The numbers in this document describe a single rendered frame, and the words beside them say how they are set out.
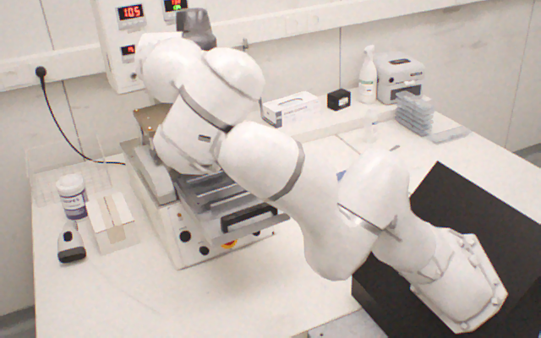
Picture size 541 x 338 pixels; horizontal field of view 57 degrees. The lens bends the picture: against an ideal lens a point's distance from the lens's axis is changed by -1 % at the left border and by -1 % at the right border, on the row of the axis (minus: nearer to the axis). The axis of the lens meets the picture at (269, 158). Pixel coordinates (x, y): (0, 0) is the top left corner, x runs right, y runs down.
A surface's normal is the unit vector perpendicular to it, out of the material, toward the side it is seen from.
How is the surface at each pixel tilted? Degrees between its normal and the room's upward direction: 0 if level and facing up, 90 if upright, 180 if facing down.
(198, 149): 76
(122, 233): 89
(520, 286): 46
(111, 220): 2
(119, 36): 90
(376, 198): 61
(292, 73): 90
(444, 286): 66
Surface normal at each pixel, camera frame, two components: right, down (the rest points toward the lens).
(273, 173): 0.24, 0.32
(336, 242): 0.10, 0.49
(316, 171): 0.64, -0.15
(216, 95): -0.08, 0.15
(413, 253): 0.44, 0.41
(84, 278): -0.06, -0.87
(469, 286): -0.25, -0.02
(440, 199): -0.69, -0.40
